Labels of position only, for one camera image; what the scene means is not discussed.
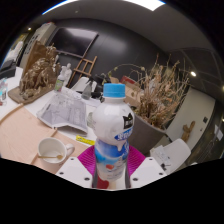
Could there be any black machine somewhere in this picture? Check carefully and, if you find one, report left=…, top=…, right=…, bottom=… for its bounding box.
left=0, top=59, right=18, bottom=81

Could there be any dried plant in grey pot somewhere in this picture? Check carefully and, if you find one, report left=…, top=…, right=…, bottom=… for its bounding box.
left=106, top=54, right=191, bottom=156

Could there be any small white plaster figure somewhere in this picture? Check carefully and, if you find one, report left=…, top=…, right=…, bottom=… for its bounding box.
left=61, top=62, right=73, bottom=86

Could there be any white green-labelled bottle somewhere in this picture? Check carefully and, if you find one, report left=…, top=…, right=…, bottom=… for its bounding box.
left=54, top=74, right=66, bottom=93

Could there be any wooden figure sculpture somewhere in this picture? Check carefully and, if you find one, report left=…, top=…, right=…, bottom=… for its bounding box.
left=180, top=120, right=197, bottom=144

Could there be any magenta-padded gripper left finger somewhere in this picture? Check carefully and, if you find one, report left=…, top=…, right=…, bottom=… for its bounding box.
left=55, top=145, right=97, bottom=188

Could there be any white ceramic mug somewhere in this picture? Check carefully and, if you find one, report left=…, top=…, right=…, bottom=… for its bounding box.
left=37, top=137, right=76, bottom=165

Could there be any pale wooden board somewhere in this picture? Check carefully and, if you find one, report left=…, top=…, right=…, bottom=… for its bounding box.
left=0, top=103, right=89, bottom=175

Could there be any wooden easel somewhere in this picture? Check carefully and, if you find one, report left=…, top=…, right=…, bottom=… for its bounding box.
left=68, top=55, right=98, bottom=88

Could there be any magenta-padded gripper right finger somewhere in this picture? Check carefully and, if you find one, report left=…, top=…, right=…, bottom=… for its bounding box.
left=125, top=145, right=168, bottom=189

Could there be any brown cardboard box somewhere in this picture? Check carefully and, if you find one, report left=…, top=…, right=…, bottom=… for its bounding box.
left=124, top=81, right=148, bottom=108

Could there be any white cabinet with pictures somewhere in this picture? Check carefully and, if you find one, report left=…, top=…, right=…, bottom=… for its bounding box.
left=18, top=22, right=56, bottom=68

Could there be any black desktop appliance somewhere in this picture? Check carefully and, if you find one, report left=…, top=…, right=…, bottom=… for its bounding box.
left=89, top=74, right=109, bottom=99

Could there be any white chair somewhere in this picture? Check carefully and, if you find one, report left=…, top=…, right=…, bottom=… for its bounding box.
left=71, top=76, right=91, bottom=93
left=149, top=138, right=192, bottom=174

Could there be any brown relief sculpture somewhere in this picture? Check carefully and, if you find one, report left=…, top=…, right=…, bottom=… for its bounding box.
left=8, top=41, right=61, bottom=105

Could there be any white blue-capped drink bottle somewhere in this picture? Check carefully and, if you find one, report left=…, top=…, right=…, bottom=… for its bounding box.
left=91, top=83, right=136, bottom=184

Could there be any grey spray bottle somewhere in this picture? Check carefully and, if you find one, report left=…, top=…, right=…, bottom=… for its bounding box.
left=81, top=79, right=94, bottom=100

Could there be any open printed booklet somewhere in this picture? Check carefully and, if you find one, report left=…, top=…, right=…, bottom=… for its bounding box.
left=35, top=91, right=89, bottom=134

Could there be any stack of papers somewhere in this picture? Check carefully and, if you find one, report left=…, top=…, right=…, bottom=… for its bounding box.
left=151, top=144, right=173, bottom=171

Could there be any small yellow strip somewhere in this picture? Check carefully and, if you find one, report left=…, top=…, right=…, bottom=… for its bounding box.
left=75, top=134, right=96, bottom=147

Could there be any black wall screen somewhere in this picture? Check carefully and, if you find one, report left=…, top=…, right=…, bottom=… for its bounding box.
left=48, top=27, right=99, bottom=58

